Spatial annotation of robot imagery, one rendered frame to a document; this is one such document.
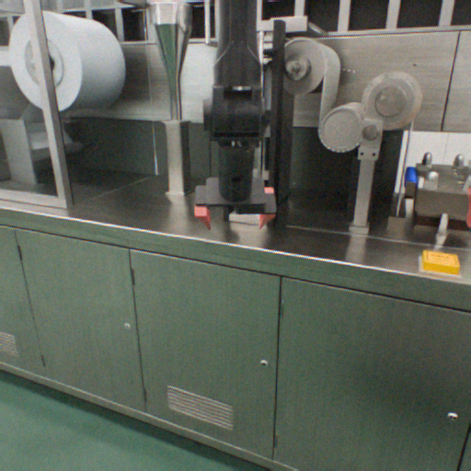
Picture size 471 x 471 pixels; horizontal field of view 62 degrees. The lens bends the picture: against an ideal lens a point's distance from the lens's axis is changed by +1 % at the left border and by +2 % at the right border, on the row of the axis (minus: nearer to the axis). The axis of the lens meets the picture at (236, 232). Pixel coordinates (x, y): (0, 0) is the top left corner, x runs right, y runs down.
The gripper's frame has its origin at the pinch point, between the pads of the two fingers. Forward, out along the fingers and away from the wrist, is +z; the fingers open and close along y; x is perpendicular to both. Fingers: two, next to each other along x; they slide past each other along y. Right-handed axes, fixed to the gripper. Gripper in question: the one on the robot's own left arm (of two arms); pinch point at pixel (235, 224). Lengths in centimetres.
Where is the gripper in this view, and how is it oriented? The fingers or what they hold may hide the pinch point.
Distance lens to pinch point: 73.7
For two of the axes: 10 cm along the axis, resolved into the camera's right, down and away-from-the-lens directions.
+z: -0.1, 6.3, 7.7
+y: -10.0, 0.1, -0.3
